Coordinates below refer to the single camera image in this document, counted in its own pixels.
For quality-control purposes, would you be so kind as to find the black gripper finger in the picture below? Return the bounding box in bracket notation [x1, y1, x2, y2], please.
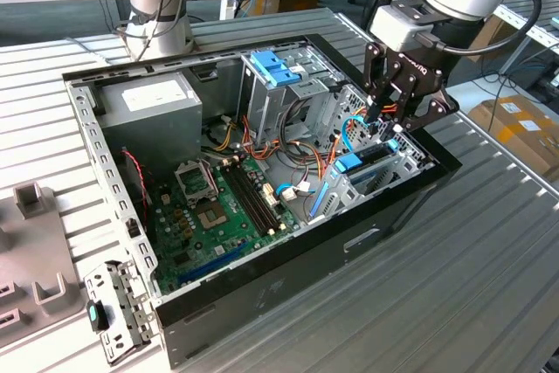
[362, 43, 397, 124]
[383, 78, 460, 141]

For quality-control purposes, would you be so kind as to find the red black fan wire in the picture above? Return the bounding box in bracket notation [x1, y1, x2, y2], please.
[121, 149, 152, 221]

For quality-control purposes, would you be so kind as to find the blue data wire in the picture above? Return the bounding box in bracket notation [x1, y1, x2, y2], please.
[342, 115, 381, 154]

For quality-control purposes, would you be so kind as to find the large brown cardboard box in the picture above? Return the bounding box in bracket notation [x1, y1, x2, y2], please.
[480, 14, 532, 64]

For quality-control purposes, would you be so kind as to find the yellow wire bundle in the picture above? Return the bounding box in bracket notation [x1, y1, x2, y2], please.
[212, 114, 235, 151]

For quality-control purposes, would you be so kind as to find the green motherboard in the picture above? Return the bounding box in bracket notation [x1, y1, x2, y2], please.
[148, 156, 302, 298]

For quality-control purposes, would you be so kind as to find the hard disk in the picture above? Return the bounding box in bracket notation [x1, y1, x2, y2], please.
[307, 137, 399, 221]

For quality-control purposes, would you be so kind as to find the blue plastic drive latch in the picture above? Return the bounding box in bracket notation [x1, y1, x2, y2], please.
[251, 50, 302, 86]

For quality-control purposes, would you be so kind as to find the black open PC case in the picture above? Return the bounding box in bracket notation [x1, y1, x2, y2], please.
[62, 33, 463, 370]

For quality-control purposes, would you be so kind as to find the orange yellow disk power wire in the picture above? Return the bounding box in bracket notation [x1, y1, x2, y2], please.
[329, 100, 400, 160]

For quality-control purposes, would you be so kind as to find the cardboard box with white labels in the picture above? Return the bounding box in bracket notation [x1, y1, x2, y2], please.
[467, 93, 559, 182]

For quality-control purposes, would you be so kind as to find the grey metal disk bay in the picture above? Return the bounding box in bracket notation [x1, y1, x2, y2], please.
[305, 84, 438, 224]

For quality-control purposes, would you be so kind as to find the grey power supply unit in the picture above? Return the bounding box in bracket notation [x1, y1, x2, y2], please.
[98, 70, 204, 171]

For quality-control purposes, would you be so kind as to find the orange wire bundle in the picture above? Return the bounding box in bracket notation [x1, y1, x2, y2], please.
[242, 114, 307, 162]

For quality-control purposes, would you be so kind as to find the short blue wire white plug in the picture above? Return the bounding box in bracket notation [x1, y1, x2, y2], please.
[275, 181, 316, 203]

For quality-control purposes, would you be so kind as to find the metal socket cover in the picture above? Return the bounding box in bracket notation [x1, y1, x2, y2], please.
[173, 158, 219, 207]

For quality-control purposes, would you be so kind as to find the black RAM slot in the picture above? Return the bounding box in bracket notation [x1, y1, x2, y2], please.
[220, 166, 268, 238]

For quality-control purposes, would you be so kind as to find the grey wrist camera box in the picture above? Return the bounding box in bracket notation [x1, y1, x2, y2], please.
[369, 4, 434, 53]

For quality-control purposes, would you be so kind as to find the black latch green tab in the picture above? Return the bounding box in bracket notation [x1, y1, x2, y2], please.
[88, 300, 111, 333]

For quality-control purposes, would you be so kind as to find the grey metal slot bracket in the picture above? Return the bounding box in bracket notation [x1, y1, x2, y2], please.
[83, 259, 157, 368]

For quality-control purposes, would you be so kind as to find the grey metal drive cage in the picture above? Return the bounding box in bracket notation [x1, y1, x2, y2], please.
[238, 43, 346, 151]

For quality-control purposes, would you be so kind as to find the white board connector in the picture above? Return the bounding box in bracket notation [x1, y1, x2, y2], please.
[261, 183, 280, 209]

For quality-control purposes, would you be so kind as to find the metal slat frame table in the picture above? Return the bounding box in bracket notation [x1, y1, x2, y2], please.
[488, 0, 559, 81]

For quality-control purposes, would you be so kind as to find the thick black camera cable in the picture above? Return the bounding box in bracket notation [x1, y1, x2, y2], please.
[417, 0, 543, 59]

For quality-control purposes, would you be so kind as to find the grey parts rack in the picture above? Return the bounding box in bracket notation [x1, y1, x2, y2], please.
[0, 180, 85, 342]

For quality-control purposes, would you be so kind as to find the CPU socket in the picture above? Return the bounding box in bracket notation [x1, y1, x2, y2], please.
[196, 204, 229, 231]

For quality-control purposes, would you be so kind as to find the black wire bundle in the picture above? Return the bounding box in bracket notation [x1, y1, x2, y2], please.
[280, 97, 316, 165]

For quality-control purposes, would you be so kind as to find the blue expansion slot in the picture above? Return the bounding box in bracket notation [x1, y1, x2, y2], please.
[178, 244, 250, 285]

